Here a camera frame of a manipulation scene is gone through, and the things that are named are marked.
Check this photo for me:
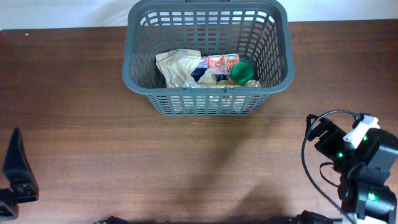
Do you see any blue tissue box pack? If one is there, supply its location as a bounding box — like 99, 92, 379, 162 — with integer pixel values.
191, 54, 240, 81

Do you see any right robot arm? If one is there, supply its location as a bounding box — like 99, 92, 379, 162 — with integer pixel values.
293, 113, 397, 223

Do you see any beige snack bag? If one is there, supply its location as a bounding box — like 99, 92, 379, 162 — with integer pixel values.
196, 70, 261, 88

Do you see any green lid spice jar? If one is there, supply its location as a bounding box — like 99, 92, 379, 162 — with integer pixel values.
229, 62, 254, 85

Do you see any grey plastic laundry basket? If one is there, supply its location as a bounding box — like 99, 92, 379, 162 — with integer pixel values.
122, 0, 295, 115

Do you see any cream paper pouch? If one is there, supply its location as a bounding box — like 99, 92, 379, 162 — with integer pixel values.
155, 49, 201, 88

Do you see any orange pasta package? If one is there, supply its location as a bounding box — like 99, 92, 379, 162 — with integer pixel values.
158, 94, 262, 116

